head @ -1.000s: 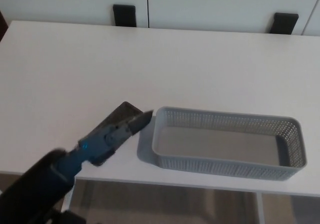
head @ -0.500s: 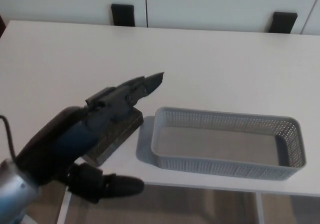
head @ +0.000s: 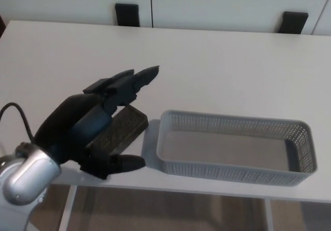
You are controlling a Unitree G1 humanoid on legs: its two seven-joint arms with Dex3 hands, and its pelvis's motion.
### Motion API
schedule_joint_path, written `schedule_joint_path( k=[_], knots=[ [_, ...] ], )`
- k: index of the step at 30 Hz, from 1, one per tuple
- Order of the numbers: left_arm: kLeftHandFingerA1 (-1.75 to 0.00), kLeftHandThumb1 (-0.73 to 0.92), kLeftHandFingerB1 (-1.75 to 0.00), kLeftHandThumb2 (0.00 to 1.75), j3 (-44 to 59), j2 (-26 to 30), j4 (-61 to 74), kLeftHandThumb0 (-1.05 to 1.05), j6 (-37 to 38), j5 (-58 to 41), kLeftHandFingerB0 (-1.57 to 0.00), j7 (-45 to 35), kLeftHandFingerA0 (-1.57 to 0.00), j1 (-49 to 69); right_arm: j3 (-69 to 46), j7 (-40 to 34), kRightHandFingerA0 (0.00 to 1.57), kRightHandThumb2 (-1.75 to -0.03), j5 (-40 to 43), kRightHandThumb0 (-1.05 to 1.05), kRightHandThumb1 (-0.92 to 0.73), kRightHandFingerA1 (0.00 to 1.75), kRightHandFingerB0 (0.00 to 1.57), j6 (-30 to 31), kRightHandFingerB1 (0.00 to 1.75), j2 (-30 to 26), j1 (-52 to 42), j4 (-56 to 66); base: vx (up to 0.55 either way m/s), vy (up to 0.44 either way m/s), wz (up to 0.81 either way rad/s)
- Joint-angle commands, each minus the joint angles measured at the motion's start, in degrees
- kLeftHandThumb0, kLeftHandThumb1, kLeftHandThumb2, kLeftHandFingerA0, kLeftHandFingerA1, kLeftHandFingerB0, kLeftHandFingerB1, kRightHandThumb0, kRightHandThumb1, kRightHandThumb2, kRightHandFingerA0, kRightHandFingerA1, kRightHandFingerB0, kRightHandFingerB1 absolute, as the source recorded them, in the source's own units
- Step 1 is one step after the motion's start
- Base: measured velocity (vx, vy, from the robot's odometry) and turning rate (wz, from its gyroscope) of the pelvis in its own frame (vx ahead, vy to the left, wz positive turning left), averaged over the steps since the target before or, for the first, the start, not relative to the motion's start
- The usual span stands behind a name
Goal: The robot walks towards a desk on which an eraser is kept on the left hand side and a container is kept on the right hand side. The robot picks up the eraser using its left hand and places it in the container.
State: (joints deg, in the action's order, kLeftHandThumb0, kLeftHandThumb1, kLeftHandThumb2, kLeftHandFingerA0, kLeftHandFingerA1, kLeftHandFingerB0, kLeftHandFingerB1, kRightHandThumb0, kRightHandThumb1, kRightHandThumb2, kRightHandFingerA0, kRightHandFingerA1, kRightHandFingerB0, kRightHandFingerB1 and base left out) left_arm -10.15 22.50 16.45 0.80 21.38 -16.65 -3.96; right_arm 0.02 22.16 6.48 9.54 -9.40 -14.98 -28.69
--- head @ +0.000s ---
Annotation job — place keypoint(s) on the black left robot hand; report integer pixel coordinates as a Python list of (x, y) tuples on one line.
[(69, 122)]

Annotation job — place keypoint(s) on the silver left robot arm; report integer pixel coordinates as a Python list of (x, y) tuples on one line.
[(26, 179)]

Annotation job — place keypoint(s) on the dark felt whiteboard eraser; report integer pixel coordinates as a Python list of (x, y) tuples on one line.
[(124, 127)]

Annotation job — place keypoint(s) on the white cabinet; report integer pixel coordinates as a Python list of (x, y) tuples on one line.
[(207, 1)]

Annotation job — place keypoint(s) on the grey perforated plastic basket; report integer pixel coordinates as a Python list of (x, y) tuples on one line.
[(232, 174)]

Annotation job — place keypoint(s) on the white metal desk leg frame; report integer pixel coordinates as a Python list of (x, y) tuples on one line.
[(269, 215), (67, 207)]

